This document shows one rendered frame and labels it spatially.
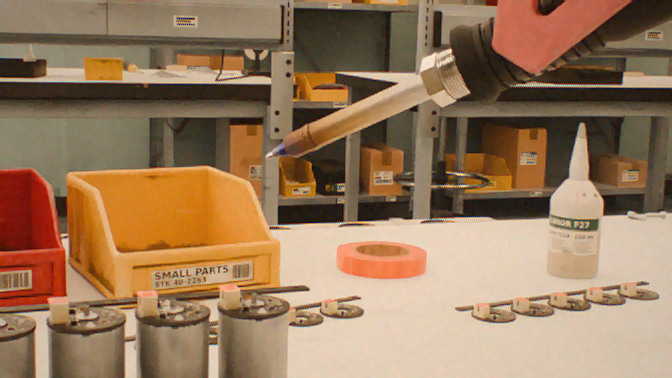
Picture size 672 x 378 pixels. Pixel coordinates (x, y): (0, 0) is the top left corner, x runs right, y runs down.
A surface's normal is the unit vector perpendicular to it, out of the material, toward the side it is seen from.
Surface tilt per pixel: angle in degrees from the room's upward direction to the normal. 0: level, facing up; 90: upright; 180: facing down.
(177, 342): 90
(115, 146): 90
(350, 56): 90
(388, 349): 0
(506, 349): 0
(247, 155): 90
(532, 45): 99
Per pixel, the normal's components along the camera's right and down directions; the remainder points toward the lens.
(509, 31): -0.47, 0.28
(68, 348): -0.28, 0.15
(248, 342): -0.02, 0.16
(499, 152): -0.91, 0.05
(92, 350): 0.33, 0.16
